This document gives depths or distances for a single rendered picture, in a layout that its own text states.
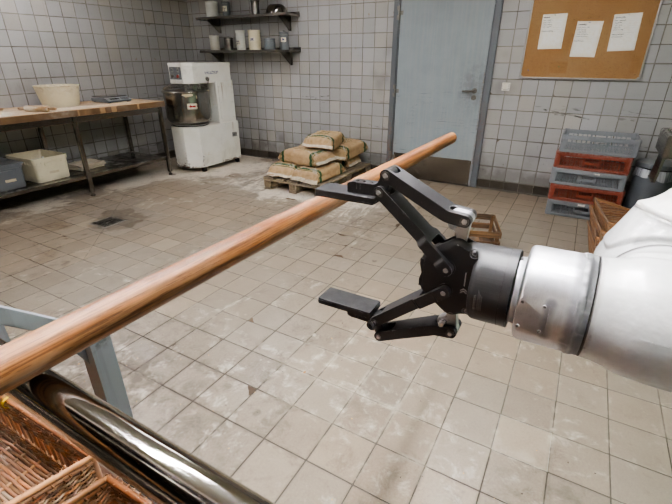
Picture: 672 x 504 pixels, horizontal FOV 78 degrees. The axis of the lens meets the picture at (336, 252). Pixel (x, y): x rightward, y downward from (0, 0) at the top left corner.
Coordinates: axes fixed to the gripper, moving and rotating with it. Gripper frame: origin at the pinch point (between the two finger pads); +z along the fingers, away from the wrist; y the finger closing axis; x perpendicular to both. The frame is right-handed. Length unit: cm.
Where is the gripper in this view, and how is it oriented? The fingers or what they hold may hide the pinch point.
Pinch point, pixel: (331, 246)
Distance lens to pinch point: 48.3
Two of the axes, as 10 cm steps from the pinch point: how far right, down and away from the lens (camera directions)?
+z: -8.7, -2.0, 4.5
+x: 5.0, -3.7, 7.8
